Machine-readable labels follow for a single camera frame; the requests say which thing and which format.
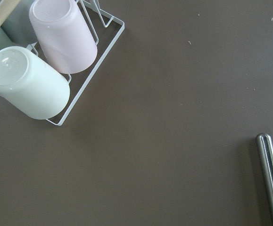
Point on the steel muddler black tip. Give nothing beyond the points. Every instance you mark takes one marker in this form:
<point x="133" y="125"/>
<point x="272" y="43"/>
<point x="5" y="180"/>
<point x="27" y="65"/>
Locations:
<point x="265" y="149"/>

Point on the pink plastic cup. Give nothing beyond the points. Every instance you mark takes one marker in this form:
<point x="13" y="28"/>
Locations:
<point x="63" y="35"/>

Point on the white plastic cup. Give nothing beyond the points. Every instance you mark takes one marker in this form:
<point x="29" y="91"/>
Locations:
<point x="32" y="85"/>

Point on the green plastic cup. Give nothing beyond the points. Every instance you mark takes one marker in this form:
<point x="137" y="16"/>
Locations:
<point x="18" y="26"/>

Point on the white wire cup rack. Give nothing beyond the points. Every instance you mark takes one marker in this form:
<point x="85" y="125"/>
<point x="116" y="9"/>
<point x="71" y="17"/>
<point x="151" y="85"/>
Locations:
<point x="105" y="29"/>

